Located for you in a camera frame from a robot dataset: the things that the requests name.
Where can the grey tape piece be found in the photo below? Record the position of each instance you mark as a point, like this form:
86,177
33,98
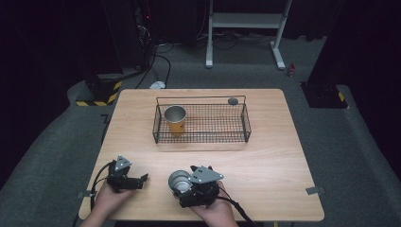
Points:
315,190
85,194

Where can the black yellow striped stand base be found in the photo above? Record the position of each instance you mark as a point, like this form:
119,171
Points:
101,91

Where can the orange cup with metal inside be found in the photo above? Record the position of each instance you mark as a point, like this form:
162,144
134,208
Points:
175,120

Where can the small dark round disc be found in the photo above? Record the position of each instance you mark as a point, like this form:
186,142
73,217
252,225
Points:
233,101

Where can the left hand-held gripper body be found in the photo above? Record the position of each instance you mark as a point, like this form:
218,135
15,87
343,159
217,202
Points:
119,176

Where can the white metal stand frame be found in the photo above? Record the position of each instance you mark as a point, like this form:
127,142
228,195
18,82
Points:
246,22

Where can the person's left hand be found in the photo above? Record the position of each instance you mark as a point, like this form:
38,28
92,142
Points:
110,198

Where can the silver metal cup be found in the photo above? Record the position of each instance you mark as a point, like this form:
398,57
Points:
178,182

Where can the dark computer tower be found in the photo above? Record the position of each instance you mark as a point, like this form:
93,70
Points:
138,31

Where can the small red bottle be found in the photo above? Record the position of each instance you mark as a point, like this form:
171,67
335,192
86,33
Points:
291,70

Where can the person's right hand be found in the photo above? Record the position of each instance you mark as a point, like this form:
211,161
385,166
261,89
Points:
214,211

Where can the black stand base yellow mark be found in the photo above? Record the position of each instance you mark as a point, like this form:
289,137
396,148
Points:
324,96

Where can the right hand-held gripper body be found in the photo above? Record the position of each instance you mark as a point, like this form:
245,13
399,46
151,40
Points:
203,186

